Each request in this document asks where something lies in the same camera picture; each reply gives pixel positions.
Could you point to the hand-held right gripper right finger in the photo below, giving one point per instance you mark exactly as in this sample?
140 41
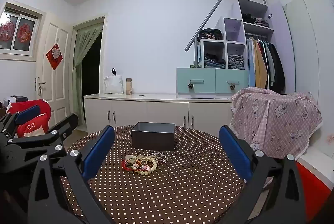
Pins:
234 153

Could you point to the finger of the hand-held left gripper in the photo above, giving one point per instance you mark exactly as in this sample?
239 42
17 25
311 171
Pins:
56 139
26 114

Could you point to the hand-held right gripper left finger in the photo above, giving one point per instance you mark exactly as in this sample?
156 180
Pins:
99 153

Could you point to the pink pendant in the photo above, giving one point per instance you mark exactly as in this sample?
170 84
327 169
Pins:
146 168

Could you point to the dark grey metal box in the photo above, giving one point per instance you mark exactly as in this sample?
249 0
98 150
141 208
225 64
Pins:
152 139

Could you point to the pink printed blanket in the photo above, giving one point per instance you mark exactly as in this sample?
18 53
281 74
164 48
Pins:
281 119

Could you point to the red door decoration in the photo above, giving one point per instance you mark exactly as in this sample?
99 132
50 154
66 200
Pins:
54 55

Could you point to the white bag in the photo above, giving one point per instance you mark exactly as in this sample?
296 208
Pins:
113 85

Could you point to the brown paper bag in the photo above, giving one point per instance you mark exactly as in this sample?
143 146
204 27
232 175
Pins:
128 87

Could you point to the brown polka dot tablecloth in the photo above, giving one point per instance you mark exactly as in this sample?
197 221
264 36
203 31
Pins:
169 192

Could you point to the white low cabinet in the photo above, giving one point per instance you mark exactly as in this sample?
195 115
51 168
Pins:
167 112

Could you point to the red paper window cutout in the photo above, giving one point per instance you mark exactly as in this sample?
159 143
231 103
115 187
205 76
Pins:
24 33
7 32

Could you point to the red panel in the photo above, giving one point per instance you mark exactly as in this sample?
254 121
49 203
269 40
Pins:
310 187

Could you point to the teal drawer unit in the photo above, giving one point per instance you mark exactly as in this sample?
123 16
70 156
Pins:
195 78

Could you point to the row of hanging clothes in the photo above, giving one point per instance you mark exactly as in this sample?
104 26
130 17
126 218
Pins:
261 65

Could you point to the green curtain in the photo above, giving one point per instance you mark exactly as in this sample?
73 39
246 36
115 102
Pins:
83 41

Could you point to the folded grey clothes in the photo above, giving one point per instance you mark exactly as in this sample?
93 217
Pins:
236 61

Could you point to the folded dark clothes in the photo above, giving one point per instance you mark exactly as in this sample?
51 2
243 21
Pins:
214 61

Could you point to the window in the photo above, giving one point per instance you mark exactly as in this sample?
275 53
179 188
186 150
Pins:
15 11

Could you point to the lilac wardrobe door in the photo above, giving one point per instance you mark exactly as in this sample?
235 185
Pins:
283 44

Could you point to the white stepped shelf unit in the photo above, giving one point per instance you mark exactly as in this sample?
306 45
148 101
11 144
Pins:
234 28

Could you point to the white wardrobe door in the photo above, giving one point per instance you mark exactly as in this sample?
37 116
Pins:
308 44

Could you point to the pile of clothes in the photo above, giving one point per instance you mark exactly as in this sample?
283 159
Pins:
257 21

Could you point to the grey metal handrail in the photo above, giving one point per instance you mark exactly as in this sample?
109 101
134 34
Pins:
208 15

